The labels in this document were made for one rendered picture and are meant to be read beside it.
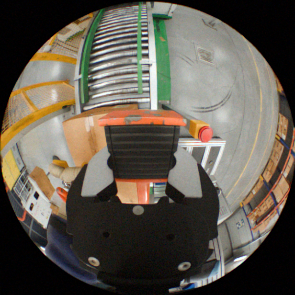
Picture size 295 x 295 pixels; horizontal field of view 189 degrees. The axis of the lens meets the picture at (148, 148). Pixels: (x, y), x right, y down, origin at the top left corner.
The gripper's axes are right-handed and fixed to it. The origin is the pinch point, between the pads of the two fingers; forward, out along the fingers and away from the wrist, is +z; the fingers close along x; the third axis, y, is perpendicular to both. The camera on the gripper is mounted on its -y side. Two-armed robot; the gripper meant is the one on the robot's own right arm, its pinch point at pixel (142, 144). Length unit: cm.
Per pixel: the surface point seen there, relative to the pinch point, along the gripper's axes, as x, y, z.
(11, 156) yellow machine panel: -754, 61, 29
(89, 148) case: -29.2, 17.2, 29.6
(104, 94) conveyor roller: -33, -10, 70
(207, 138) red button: 24.7, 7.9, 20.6
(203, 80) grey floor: 82, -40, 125
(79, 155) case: -38, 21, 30
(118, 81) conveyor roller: -21, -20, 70
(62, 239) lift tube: -22.7, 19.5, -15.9
